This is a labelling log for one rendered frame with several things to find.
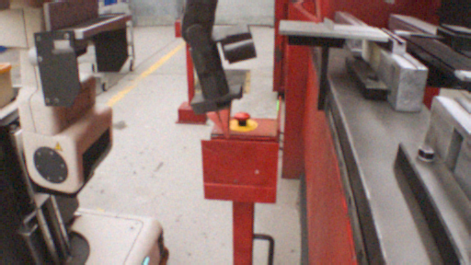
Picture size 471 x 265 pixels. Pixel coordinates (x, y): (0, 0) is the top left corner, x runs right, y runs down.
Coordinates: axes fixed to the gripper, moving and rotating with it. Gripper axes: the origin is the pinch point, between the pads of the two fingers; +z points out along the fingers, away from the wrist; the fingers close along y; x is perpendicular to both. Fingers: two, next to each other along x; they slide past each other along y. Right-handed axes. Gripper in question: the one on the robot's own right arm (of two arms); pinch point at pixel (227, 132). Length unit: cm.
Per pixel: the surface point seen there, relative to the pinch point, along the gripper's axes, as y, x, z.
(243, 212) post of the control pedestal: -2.2, 2.1, 22.6
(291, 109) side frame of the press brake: 10, 109, 41
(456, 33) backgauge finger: 61, 19, -8
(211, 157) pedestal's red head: -3.6, -5.0, 2.6
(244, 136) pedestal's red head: 2.4, 4.4, 3.4
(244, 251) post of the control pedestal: -5.2, 2.1, 36.0
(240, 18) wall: -79, 715, 48
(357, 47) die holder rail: 40, 55, 1
